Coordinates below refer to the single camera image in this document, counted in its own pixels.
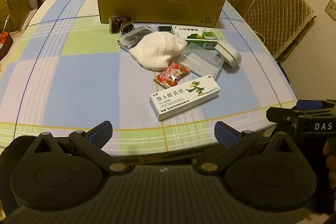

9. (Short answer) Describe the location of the white ointment box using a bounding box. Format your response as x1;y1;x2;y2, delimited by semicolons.
149;75;221;121

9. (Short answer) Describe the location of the clear plastic case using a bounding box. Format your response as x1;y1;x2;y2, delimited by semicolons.
178;43;224;79

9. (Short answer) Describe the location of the silver foil sachet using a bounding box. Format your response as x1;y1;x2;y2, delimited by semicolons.
117;26;154;52

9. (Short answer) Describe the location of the green white medicine box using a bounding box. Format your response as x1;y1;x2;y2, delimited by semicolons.
171;25;219;51

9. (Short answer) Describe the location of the white cloth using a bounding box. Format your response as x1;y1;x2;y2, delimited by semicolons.
129;32;187;71

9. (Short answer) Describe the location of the right hand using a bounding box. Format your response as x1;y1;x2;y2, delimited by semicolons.
323;141;336;189

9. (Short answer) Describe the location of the white small charger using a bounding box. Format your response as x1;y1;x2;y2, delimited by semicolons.
215;39;242;68

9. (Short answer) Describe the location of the checkered bed sheet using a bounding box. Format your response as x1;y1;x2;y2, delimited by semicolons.
1;0;296;155

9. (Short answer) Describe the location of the red candy packet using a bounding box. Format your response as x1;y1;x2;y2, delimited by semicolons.
154;61;190;89

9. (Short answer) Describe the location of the quilted beige chair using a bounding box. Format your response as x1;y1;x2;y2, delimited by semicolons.
244;0;316;62

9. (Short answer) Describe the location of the dark red tray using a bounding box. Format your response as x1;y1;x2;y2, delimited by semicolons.
0;31;14;60

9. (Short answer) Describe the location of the black lighter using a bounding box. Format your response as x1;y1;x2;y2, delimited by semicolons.
157;26;173;34

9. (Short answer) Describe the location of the brown cardboard carton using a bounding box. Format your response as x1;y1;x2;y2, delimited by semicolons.
1;0;32;32

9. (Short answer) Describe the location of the wall switch plate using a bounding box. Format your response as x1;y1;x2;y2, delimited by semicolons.
325;0;336;21

